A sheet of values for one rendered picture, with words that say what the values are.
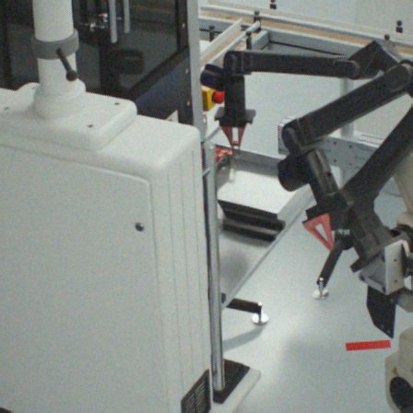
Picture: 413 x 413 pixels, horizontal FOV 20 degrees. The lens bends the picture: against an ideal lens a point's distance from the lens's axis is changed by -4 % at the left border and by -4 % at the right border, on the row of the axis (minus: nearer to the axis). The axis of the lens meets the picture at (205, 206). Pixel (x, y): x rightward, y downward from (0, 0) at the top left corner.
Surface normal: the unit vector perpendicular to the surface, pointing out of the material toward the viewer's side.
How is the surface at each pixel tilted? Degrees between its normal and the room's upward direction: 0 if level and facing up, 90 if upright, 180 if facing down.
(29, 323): 90
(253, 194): 0
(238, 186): 0
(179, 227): 90
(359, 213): 38
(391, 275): 82
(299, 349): 0
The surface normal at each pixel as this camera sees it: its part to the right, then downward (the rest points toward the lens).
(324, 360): -0.04, -0.85
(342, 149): -0.46, 0.49
